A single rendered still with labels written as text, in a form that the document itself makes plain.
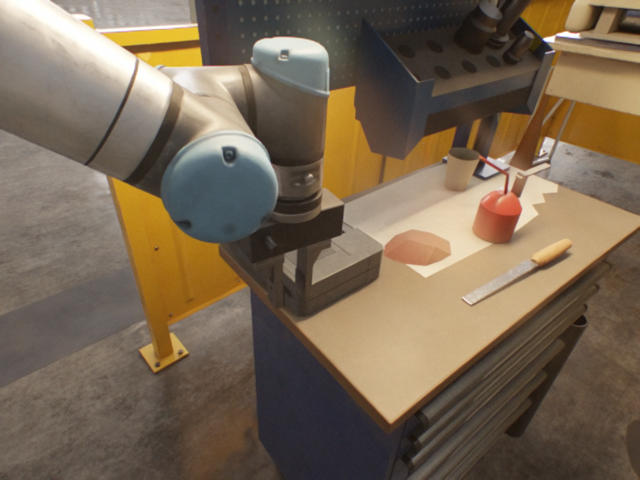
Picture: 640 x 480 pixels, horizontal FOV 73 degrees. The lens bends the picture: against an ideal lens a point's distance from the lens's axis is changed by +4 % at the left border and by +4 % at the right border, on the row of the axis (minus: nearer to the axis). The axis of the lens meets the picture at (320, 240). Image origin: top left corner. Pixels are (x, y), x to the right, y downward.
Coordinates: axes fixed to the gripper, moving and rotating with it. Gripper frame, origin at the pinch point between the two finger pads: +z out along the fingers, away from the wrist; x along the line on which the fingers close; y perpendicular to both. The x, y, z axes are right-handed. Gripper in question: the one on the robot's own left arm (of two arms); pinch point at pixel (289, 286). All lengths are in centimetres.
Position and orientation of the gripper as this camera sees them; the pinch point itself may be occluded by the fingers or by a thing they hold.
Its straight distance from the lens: 59.3
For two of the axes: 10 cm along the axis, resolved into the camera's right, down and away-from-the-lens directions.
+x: 8.5, -2.7, 4.5
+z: -0.5, 8.1, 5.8
